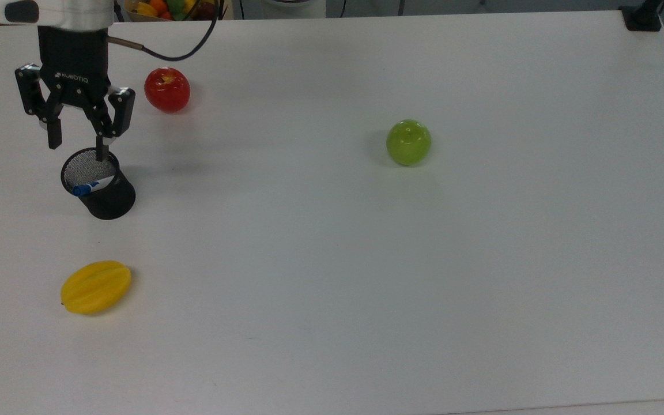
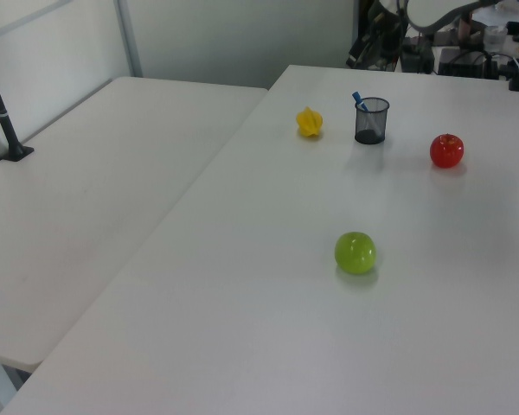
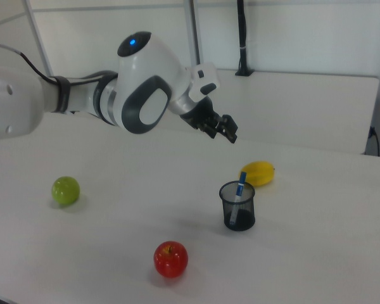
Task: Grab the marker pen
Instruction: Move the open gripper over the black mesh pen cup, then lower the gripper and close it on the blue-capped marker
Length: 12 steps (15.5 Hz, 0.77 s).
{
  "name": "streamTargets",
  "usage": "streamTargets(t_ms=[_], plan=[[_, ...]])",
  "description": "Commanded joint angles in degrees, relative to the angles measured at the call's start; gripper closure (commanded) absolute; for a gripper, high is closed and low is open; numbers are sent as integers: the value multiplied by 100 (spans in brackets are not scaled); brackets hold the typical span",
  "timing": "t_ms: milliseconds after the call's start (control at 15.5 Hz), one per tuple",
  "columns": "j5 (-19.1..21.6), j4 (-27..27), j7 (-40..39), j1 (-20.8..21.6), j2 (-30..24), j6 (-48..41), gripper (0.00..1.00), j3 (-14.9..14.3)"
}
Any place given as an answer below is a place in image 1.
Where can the green toy apple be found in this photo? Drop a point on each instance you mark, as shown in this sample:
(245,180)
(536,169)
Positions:
(408,143)

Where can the black camera stand pole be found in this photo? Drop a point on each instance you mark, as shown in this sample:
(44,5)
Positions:
(640,20)

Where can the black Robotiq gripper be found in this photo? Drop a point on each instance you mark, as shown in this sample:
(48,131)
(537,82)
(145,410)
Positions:
(72,63)

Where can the yellow toy starfruit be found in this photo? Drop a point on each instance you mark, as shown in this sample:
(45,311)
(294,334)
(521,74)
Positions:
(95,287)

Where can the red toy apple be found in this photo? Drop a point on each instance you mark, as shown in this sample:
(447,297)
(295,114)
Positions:
(167,90)

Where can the blue and white marker pen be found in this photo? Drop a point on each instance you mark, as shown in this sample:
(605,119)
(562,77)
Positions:
(93,186)

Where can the basket of toy fruits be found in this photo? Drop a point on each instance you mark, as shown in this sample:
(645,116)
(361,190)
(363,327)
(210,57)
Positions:
(170,8)

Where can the black mesh pen cup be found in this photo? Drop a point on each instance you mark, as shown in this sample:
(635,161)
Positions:
(113,202)

